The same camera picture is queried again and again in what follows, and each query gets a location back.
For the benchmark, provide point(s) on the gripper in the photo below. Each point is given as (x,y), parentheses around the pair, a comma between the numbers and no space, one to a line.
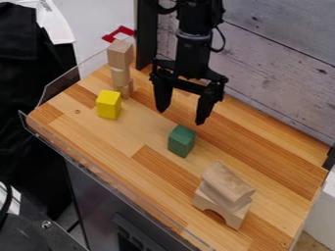
(187,83)

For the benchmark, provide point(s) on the wooden half-round block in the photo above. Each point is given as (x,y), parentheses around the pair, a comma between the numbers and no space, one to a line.
(227,183)

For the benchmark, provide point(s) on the wooden arch block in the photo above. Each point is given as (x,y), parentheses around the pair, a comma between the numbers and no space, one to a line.
(227,210)

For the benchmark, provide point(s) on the red bracket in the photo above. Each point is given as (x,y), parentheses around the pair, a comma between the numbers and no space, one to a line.
(118,33)

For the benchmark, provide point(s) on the yellow cube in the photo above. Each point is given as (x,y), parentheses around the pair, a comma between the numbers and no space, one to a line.
(108,104)

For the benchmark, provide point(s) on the small wooden block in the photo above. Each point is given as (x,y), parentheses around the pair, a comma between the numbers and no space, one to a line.
(126,90)

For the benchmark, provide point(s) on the green cube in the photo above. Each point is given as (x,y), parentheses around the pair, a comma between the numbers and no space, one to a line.
(181,141)

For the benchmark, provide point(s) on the white box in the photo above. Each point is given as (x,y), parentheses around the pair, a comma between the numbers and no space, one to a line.
(322,209)

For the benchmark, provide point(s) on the wooden cylinder block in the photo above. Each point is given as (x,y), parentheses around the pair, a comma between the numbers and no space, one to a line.
(120,76)

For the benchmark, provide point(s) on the black upright post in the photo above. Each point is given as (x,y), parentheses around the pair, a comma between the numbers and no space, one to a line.
(145,32)

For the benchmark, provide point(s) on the wooden cube block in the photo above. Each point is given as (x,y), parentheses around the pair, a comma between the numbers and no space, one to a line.
(120,54)

